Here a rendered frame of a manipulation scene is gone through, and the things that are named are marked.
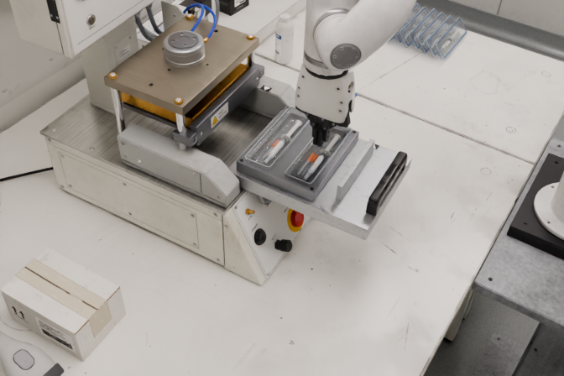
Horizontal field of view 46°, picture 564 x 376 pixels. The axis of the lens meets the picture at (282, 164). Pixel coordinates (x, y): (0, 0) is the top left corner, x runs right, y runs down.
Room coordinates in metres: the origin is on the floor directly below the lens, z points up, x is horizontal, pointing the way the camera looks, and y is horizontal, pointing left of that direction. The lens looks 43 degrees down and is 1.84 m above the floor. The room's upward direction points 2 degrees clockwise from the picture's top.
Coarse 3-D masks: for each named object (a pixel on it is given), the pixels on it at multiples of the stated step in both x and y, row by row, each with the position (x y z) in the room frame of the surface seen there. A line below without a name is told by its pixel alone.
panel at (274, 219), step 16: (240, 208) 0.87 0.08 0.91; (256, 208) 0.90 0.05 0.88; (272, 208) 0.93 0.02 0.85; (288, 208) 0.96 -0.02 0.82; (240, 224) 0.85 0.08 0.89; (256, 224) 0.88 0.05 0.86; (272, 224) 0.91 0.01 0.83; (288, 224) 0.94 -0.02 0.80; (304, 224) 0.97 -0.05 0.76; (272, 240) 0.88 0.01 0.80; (256, 256) 0.83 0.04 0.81; (272, 256) 0.86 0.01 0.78
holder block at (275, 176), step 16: (304, 144) 0.97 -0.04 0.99; (352, 144) 0.99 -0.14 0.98; (240, 160) 0.91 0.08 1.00; (288, 160) 0.92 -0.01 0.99; (336, 160) 0.92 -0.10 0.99; (256, 176) 0.89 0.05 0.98; (272, 176) 0.87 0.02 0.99; (320, 176) 0.88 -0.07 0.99; (304, 192) 0.84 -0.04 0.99; (320, 192) 0.86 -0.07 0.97
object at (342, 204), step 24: (360, 144) 1.00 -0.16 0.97; (360, 168) 0.91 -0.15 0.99; (384, 168) 0.94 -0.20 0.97; (408, 168) 0.96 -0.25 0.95; (264, 192) 0.87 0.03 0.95; (288, 192) 0.86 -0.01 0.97; (336, 192) 0.86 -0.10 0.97; (360, 192) 0.87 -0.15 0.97; (312, 216) 0.82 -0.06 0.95; (336, 216) 0.80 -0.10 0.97; (360, 216) 0.81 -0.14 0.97
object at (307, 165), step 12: (336, 132) 1.00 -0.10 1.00; (348, 132) 1.00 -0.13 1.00; (312, 144) 0.96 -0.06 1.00; (324, 144) 0.96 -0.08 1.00; (336, 144) 0.96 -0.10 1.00; (300, 156) 0.92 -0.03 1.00; (312, 156) 0.92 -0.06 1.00; (324, 156) 0.92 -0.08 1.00; (300, 168) 0.89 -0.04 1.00; (312, 168) 0.89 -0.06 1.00; (312, 180) 0.86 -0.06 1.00
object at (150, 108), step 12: (240, 72) 1.11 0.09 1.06; (228, 84) 1.07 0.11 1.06; (132, 96) 1.02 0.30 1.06; (216, 96) 1.03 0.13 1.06; (132, 108) 1.02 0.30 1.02; (144, 108) 1.00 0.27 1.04; (156, 108) 0.99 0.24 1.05; (192, 108) 0.98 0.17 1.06; (204, 108) 0.99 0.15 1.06; (156, 120) 0.99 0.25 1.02; (168, 120) 0.98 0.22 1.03; (192, 120) 0.95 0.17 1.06
